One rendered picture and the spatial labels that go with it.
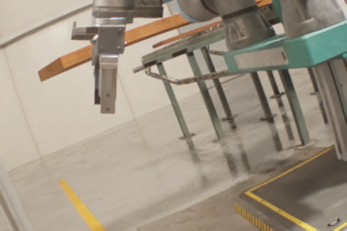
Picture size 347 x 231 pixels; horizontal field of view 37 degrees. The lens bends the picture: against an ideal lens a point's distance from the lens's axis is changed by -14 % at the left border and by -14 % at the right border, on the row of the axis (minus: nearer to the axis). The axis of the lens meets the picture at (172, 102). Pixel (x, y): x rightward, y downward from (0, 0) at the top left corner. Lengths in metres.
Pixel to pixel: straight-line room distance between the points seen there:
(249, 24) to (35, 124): 8.23
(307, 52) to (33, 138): 8.76
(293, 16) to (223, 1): 0.50
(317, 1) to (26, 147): 8.77
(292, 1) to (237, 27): 0.49
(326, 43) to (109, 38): 0.40
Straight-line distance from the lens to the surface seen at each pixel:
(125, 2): 1.04
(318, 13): 1.07
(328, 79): 1.52
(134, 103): 9.86
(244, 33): 1.54
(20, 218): 1.29
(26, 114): 9.63
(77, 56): 2.12
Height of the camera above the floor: 0.78
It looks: 4 degrees down
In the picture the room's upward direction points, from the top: 21 degrees counter-clockwise
